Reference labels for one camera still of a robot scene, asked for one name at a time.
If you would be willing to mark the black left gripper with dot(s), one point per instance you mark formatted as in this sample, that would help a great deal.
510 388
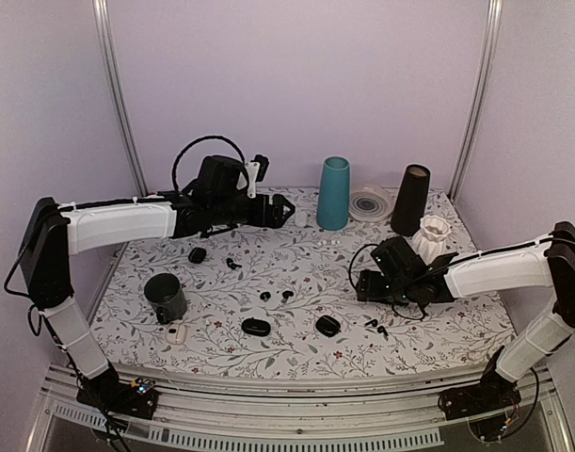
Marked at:
278 219

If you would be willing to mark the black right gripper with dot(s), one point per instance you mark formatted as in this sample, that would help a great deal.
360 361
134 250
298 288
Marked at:
369 290

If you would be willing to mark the white airpods charging case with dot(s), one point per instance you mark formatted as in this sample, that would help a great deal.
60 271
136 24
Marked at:
301 219

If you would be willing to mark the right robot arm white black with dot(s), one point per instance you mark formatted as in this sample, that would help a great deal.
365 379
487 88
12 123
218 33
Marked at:
545 264

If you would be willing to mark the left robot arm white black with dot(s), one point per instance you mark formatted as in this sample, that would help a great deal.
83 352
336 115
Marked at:
60 237

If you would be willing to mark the small black earbud case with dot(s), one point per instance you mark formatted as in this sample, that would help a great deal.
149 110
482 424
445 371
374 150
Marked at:
197 255

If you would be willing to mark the black open earbud case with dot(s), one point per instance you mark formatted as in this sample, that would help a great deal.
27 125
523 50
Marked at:
327 325

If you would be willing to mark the black oval earbud case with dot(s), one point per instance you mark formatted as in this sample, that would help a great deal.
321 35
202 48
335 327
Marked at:
256 327

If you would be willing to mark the white earbud case front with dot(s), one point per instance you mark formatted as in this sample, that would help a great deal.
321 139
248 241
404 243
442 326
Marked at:
176 334

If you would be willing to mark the white ribbed vase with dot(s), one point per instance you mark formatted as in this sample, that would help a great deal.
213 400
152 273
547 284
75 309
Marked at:
429 241

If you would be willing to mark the teal tall cup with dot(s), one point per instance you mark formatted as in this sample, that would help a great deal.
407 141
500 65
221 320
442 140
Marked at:
334 191

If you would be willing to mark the black earbud pair back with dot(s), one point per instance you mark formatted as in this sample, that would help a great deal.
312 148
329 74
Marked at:
232 264

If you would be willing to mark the dark brown tall cup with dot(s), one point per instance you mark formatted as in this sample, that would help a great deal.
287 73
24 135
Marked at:
411 200

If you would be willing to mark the spiral pattern ceramic bowl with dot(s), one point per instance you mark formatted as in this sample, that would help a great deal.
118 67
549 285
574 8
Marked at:
370 204

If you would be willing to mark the dark grey mug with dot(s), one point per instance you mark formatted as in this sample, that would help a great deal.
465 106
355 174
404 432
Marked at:
166 297

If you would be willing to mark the front aluminium rail base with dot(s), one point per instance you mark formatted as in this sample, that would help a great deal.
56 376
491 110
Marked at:
206 413

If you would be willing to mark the left aluminium frame post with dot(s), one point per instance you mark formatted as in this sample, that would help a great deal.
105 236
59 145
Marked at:
111 68

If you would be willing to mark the aluminium frame post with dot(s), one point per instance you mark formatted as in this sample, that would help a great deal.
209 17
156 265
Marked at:
488 52
111 68

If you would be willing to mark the right aluminium frame post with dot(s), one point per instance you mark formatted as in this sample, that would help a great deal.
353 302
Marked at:
488 52

